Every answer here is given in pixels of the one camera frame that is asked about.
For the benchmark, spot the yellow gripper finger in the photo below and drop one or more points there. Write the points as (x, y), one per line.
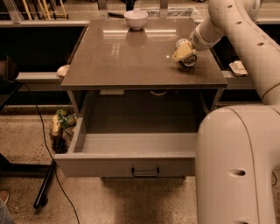
(182, 52)

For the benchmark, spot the silver green 7up can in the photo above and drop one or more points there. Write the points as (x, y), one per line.
(190, 60)

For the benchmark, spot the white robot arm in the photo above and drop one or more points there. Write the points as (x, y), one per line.
(238, 147)

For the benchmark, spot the grey cabinet with glossy top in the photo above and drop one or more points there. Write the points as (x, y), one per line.
(112, 56)

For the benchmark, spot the open grey top drawer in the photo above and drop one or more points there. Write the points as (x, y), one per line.
(135, 135)

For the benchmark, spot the white takeout foam container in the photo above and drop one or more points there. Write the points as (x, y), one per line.
(238, 68)

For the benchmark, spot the white ceramic bowl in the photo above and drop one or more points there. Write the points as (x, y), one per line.
(136, 19)

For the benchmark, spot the white plate on ledge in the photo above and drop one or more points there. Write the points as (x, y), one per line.
(62, 71)

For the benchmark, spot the black metal stand leg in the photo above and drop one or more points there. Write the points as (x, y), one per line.
(42, 199)

